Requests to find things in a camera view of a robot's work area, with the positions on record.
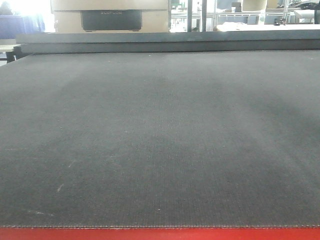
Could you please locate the red conveyor front edge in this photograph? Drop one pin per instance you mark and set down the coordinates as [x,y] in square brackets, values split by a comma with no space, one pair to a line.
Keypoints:
[8,233]

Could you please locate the beige machine with black panel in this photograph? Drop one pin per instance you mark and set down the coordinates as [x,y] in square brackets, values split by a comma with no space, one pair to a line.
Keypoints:
[110,16]

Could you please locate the black conveyor belt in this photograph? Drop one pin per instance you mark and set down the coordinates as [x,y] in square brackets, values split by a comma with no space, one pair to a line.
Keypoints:
[202,139]

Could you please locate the grey conveyor back rail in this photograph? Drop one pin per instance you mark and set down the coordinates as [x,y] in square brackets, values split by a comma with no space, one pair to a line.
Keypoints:
[164,42]

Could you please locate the white background table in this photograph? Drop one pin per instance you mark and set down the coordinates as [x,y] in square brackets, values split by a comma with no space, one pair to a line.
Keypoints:
[239,26]

